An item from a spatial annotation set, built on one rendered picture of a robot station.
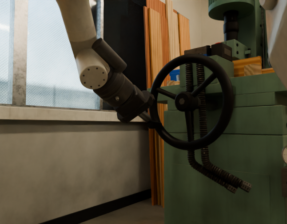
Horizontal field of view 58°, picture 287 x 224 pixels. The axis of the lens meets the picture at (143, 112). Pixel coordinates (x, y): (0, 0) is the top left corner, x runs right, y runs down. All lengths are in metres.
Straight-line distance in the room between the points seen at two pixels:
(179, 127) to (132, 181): 1.59
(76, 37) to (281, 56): 0.43
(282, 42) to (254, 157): 0.63
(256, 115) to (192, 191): 0.36
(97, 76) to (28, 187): 1.37
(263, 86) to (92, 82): 0.53
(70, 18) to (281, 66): 0.43
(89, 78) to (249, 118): 0.53
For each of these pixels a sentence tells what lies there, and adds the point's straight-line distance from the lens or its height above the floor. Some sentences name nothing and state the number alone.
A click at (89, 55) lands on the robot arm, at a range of 0.65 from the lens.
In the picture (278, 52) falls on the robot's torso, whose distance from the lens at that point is 0.31.
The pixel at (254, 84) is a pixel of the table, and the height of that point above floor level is 0.87.
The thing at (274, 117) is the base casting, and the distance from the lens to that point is 0.87.
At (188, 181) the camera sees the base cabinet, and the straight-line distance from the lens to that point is 1.01.
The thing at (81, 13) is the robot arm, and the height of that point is 0.97.
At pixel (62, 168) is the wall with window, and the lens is 2.00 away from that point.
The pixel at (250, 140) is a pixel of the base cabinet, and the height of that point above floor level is 0.69.
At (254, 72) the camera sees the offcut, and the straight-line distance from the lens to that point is 0.91.
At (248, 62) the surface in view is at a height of 0.96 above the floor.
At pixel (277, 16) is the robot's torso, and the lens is 0.30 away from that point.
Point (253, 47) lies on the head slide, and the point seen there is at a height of 1.06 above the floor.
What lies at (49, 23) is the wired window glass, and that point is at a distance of 2.13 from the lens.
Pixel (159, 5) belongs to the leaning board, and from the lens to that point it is 3.04.
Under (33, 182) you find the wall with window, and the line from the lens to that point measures 1.90.
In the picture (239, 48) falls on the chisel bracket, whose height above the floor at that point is 1.04.
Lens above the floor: 0.74
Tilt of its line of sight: 3 degrees up
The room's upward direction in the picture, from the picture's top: straight up
